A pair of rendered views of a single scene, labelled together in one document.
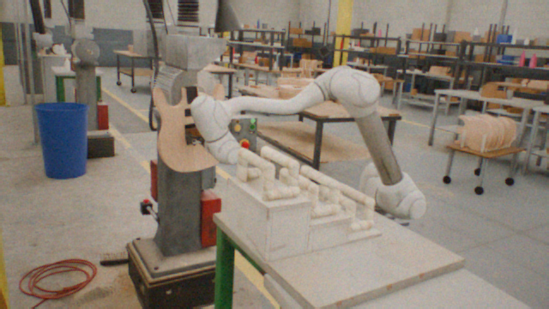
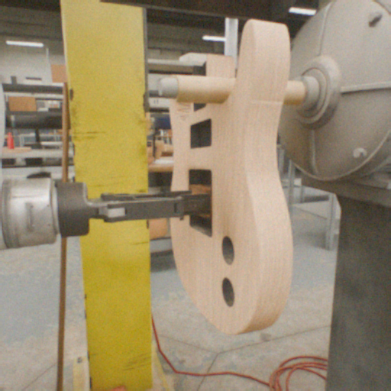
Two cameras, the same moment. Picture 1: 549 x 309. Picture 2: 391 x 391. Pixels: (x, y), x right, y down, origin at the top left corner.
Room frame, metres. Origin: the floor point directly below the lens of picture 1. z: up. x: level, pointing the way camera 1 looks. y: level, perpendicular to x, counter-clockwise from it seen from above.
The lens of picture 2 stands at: (2.06, -0.11, 1.21)
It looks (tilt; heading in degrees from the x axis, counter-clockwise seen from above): 12 degrees down; 102
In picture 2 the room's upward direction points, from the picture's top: straight up
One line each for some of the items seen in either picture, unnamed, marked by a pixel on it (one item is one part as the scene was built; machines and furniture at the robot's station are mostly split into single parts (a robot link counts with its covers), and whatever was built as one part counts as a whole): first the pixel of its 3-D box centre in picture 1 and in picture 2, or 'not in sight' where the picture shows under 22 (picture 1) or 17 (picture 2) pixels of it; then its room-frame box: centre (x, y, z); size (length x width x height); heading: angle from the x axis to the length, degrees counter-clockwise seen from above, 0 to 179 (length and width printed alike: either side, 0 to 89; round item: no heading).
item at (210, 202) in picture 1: (204, 211); not in sight; (2.43, 0.40, 0.49); 0.25 x 0.12 x 0.37; 32
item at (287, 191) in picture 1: (281, 192); not in sight; (1.16, -0.03, 1.12); 0.11 x 0.03 x 0.03; 122
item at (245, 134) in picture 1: (230, 136); not in sight; (2.34, 0.25, 0.99); 0.24 x 0.21 x 0.26; 32
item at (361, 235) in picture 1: (340, 221); not in sight; (1.40, -0.25, 0.94); 0.27 x 0.15 x 0.01; 32
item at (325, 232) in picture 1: (304, 218); not in sight; (1.32, -0.12, 0.98); 0.27 x 0.16 x 0.09; 32
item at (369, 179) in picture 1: (377, 184); not in sight; (2.06, -0.52, 0.87); 0.18 x 0.16 x 0.22; 25
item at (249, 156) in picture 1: (255, 160); not in sight; (1.22, 0.06, 1.20); 0.20 x 0.03 x 0.03; 31
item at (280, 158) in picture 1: (279, 158); not in sight; (1.26, -0.01, 1.20); 0.20 x 0.03 x 0.03; 31
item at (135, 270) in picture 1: (177, 270); not in sight; (2.34, 0.54, 0.12); 0.61 x 0.51 x 0.25; 122
